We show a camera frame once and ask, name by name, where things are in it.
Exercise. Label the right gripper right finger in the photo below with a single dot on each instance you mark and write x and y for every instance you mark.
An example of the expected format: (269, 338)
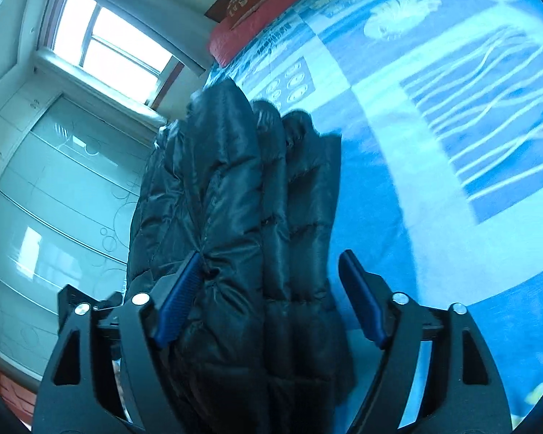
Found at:
(463, 393)

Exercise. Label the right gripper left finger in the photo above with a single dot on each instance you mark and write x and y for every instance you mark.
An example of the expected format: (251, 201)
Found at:
(105, 373)

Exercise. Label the black quilted down jacket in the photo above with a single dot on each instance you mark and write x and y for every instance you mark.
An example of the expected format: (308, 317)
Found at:
(254, 193)

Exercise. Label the glass sliding wardrobe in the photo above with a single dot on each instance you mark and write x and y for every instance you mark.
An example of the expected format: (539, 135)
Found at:
(69, 184)

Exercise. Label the blue patterned bed sheet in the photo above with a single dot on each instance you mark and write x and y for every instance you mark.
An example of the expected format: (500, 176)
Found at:
(439, 104)

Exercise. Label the pale curtain by wardrobe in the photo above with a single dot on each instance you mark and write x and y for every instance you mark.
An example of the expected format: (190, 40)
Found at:
(47, 60)

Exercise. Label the left window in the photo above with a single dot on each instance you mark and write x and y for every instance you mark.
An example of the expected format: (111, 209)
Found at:
(92, 38)

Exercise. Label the pale curtain left of bed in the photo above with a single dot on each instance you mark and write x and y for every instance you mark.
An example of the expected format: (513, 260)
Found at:
(176, 27)

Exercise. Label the brown embroidered small cushion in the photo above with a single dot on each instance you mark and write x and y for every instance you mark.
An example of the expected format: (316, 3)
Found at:
(238, 11)

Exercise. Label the red pillow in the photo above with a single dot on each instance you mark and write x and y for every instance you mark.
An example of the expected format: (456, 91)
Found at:
(225, 43)

